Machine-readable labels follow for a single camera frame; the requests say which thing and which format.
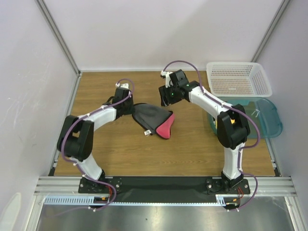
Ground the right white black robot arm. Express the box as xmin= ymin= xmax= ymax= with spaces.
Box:
xmin=159 ymin=69 xmax=250 ymax=193

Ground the teal transparent plastic tray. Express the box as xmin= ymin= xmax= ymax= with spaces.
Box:
xmin=220 ymin=97 xmax=283 ymax=139

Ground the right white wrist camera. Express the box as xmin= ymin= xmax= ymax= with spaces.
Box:
xmin=160 ymin=70 xmax=173 ymax=88

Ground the white perforated plastic basket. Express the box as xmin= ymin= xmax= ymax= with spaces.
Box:
xmin=206 ymin=62 xmax=272 ymax=97

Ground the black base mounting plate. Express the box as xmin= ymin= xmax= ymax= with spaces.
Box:
xmin=78 ymin=176 xmax=251 ymax=204

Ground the aluminium frame rail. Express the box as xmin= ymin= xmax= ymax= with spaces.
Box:
xmin=34 ymin=176 xmax=296 ymax=196

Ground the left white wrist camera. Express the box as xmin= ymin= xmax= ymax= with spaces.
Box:
xmin=115 ymin=82 xmax=129 ymax=89

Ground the grey cable duct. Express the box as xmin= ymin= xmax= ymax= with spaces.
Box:
xmin=216 ymin=194 xmax=242 ymax=206
xmin=44 ymin=195 xmax=110 ymax=206

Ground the white object at left edge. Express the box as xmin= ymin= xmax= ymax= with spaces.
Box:
xmin=0 ymin=192 xmax=22 ymax=231

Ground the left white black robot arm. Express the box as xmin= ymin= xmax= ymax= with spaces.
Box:
xmin=57 ymin=84 xmax=133 ymax=194

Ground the left grey cable duct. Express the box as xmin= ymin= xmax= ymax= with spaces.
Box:
xmin=44 ymin=195 xmax=110 ymax=206

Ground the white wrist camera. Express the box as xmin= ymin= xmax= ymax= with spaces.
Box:
xmin=160 ymin=70 xmax=173 ymax=88
xmin=115 ymin=82 xmax=129 ymax=89

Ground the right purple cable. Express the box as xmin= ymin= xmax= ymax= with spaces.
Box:
xmin=163 ymin=60 xmax=261 ymax=212

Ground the right grey cable duct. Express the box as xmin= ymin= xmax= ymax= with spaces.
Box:
xmin=216 ymin=194 xmax=242 ymax=206

